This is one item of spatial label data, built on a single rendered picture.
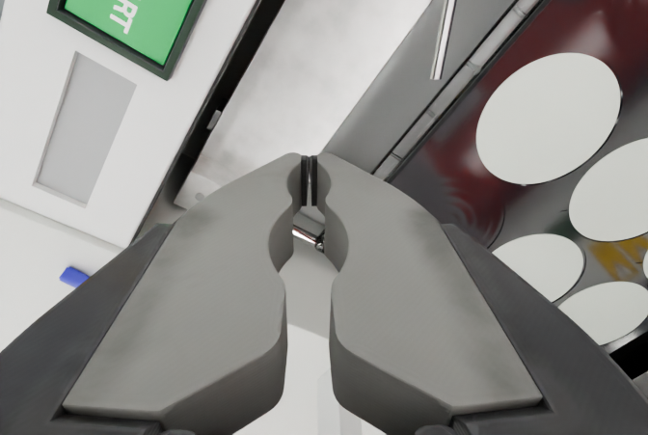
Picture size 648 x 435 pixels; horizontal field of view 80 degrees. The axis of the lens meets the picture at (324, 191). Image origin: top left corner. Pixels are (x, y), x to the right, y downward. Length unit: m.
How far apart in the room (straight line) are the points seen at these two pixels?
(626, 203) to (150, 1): 0.37
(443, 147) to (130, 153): 0.21
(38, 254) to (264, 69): 0.19
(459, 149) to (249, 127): 0.16
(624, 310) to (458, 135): 0.28
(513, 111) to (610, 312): 0.26
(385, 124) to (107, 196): 0.24
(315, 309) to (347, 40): 0.21
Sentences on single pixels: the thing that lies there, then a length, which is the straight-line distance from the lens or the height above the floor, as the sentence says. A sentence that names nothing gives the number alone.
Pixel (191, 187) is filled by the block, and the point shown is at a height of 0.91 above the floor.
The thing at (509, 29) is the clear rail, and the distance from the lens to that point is 0.28.
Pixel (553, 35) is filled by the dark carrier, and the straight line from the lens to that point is 0.30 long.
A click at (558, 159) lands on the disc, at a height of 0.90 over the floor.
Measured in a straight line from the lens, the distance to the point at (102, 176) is 0.26.
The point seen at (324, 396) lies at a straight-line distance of 0.35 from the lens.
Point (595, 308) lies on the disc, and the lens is 0.49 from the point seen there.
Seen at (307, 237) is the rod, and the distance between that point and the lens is 0.33.
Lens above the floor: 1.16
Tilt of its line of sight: 57 degrees down
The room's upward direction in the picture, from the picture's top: 177 degrees clockwise
